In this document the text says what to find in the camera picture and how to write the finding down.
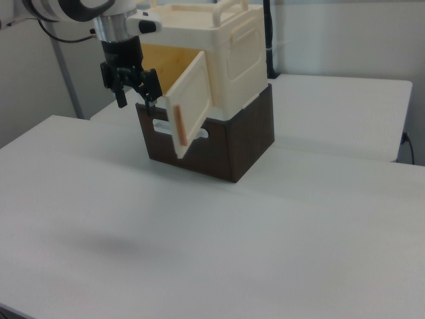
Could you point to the dark brown drawer box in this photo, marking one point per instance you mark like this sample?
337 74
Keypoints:
252 133

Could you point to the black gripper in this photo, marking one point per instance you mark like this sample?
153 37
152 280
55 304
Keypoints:
122 51

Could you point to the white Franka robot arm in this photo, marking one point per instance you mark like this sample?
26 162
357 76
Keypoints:
111 28

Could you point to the cream plastic cabinet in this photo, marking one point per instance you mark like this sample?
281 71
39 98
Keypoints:
245 83

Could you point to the grey metal frame post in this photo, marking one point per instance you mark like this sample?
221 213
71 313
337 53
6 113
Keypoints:
68 83

